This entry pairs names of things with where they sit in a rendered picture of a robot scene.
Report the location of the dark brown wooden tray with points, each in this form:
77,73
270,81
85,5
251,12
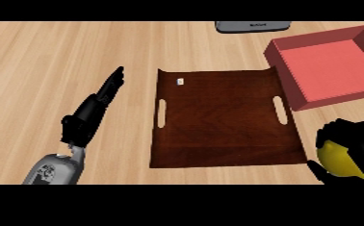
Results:
225,120

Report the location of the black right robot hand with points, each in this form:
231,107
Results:
348,130

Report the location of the grey appliance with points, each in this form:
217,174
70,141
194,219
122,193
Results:
252,26

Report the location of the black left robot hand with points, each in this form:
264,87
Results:
91,111

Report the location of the red cardboard box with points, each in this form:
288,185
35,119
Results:
322,66

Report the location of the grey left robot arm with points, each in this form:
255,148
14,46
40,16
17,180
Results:
54,169

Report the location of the yellow lemon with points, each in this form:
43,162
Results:
339,159

